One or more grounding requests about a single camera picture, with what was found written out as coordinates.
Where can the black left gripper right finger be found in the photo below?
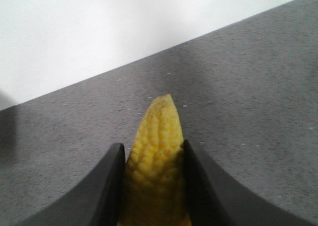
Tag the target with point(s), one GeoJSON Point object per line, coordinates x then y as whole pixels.
{"type": "Point", "coordinates": [214, 198]}

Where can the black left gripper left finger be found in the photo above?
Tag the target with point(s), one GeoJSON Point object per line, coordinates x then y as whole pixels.
{"type": "Point", "coordinates": [94, 201]}

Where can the yellow corn cob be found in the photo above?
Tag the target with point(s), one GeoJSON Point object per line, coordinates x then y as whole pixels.
{"type": "Point", "coordinates": [153, 184]}

